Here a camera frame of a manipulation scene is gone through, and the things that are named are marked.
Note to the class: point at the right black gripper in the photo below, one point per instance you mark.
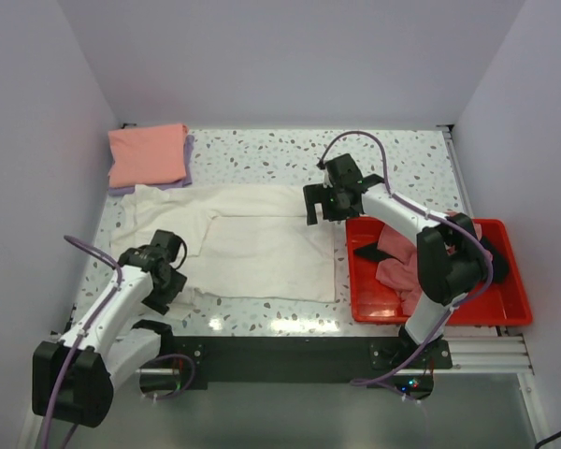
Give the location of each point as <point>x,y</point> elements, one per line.
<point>316,194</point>

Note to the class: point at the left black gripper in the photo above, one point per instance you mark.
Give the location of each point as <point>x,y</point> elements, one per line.
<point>160,302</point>

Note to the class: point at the white red print t shirt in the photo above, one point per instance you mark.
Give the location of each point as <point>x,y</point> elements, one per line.
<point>244,240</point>

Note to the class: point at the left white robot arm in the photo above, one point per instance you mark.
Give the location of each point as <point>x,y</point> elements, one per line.
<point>74,377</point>

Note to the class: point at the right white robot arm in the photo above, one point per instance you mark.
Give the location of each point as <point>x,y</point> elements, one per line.
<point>451,261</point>

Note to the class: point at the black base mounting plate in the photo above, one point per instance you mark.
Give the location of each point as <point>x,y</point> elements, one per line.
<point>272,360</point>

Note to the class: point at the folded lavender t shirt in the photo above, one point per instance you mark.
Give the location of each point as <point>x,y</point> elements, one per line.
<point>188,149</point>

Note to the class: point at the pink t shirt in bin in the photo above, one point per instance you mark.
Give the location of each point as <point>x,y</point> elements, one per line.
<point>399,271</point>

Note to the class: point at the folded salmon pink t shirt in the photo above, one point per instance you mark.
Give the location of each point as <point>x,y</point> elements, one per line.
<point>147,155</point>

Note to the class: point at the black t shirt in bin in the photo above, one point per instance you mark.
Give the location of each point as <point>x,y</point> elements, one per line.
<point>500,266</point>

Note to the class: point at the red plastic bin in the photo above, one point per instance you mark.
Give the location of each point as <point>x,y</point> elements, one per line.
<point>504,303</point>

